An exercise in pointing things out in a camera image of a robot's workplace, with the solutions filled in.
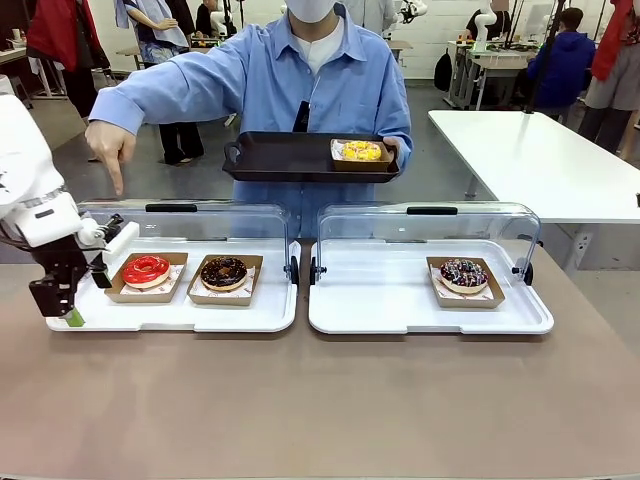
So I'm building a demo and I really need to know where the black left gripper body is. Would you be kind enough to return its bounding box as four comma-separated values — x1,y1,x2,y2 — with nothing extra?
34,238,96,286

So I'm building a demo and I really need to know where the black serving tray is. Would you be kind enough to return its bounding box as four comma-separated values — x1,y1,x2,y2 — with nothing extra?
222,130,401,184

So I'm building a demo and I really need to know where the yellow frosted donut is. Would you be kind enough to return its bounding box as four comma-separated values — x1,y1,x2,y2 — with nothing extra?
329,138,394,173

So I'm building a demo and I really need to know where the yellow sprinkled donut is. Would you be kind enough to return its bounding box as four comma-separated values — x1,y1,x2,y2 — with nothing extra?
341,140,382,162

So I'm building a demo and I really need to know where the person's left forearm blue sleeve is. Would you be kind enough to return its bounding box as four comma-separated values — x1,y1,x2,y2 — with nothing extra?
372,84,414,161

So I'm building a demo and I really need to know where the person's right forearm blue sleeve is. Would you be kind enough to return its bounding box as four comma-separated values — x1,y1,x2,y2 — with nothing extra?
88,54,201,136

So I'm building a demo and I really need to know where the red frosted donut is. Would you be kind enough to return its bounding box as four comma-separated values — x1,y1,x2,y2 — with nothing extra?
103,251,190,305

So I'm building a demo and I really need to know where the red glazed donut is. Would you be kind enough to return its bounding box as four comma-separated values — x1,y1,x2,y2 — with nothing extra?
121,255,172,290

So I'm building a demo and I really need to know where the chocolate frosted donut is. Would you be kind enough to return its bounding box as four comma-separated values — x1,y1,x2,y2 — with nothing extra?
186,253,265,307

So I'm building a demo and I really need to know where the chocolate donut with caramel drizzle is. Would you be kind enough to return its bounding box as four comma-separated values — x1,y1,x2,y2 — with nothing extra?
200,256,249,293

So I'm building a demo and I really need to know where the person in blue shirt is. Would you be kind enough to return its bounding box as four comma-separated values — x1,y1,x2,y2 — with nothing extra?
88,0,414,240

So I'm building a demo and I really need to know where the sprinkled chocolate donut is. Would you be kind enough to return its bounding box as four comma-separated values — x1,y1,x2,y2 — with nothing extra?
425,256,506,309

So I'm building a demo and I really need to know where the chocolate donut with coloured sprinkles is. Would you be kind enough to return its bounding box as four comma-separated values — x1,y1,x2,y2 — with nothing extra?
438,257,490,295

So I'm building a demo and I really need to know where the person's right hand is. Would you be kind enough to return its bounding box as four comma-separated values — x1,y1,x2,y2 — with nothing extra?
84,119,138,197

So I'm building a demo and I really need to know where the person's left hand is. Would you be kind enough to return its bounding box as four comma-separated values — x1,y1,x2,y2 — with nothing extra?
381,136,403,164

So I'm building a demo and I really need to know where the white plastic display tray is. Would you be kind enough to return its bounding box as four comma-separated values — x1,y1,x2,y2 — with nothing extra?
308,238,555,335
45,238,302,334

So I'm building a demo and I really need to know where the clear plastic dome lid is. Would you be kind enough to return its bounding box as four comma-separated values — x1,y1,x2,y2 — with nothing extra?
316,201,542,281
74,198,292,281

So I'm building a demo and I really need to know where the bystander in red jacket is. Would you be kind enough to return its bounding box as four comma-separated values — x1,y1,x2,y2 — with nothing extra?
25,0,112,121

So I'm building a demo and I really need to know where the bystander in patterned blue shirt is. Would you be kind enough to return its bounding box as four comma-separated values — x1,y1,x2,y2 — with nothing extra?
113,0,206,166

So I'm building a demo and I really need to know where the seated bystander in black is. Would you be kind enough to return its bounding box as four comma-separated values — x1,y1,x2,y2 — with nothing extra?
194,0,224,40

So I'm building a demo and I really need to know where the white face mask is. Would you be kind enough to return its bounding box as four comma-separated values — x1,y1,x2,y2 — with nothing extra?
288,0,335,24

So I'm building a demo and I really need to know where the black backpack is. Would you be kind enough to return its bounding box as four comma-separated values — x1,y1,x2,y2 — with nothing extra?
433,47,454,93

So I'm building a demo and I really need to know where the large white table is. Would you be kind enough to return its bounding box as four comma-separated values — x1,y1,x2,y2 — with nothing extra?
427,109,640,226

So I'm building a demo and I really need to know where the grey workbench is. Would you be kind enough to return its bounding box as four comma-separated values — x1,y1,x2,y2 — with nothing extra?
443,39,537,111

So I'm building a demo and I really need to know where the bystander in blue hoodie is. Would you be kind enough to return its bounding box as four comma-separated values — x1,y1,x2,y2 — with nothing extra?
525,6,597,124

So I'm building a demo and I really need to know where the bystander in red grey clothes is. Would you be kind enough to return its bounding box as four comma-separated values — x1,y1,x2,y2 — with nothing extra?
578,0,640,157

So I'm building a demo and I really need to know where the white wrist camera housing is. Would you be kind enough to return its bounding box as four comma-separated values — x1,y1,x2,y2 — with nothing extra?
77,213,141,272

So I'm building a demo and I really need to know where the black camera stand pole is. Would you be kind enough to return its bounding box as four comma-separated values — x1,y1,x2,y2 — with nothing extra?
523,0,567,115

